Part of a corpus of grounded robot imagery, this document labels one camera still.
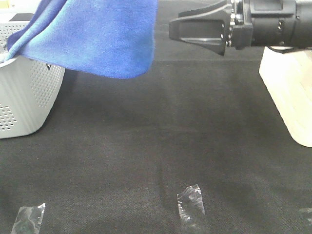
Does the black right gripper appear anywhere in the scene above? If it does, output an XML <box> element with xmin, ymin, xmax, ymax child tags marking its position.
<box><xmin>169</xmin><ymin>0</ymin><xmax>254</xmax><ymax>56</ymax></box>

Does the blue microfibre towel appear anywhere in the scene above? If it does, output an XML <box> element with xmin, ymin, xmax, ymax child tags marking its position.
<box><xmin>6</xmin><ymin>0</ymin><xmax>158</xmax><ymax>79</ymax></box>

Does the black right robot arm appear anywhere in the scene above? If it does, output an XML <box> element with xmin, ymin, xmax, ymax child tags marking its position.
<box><xmin>169</xmin><ymin>0</ymin><xmax>312</xmax><ymax>56</ymax></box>

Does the white plastic storage box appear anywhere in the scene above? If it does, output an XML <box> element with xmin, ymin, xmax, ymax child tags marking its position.
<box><xmin>259</xmin><ymin>47</ymin><xmax>312</xmax><ymax>147</ymax></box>

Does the black fabric table mat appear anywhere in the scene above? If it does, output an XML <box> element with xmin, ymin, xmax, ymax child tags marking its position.
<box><xmin>0</xmin><ymin>0</ymin><xmax>312</xmax><ymax>234</ymax></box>

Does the clear tape piece centre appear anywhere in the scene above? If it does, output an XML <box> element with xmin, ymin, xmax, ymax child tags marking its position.
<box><xmin>176</xmin><ymin>184</ymin><xmax>208</xmax><ymax>234</ymax></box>

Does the clear tape piece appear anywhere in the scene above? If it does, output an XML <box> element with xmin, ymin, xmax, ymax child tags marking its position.
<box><xmin>11</xmin><ymin>203</ymin><xmax>46</xmax><ymax>234</ymax></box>
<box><xmin>176</xmin><ymin>184</ymin><xmax>208</xmax><ymax>234</ymax></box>
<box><xmin>299</xmin><ymin>208</ymin><xmax>312</xmax><ymax>226</ymax></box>

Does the grey perforated laundry basket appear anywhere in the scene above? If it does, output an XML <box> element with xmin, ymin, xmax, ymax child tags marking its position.
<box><xmin>0</xmin><ymin>13</ymin><xmax>65</xmax><ymax>139</ymax></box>

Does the clear tape piece right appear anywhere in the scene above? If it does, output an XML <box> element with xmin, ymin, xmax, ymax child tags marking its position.
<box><xmin>299</xmin><ymin>208</ymin><xmax>312</xmax><ymax>226</ymax></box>

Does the clear tape piece left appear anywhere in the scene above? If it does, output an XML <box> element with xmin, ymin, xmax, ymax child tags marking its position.
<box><xmin>11</xmin><ymin>203</ymin><xmax>46</xmax><ymax>234</ymax></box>

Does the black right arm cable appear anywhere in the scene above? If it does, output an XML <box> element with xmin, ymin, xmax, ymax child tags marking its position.
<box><xmin>268</xmin><ymin>45</ymin><xmax>312</xmax><ymax>53</ymax></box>

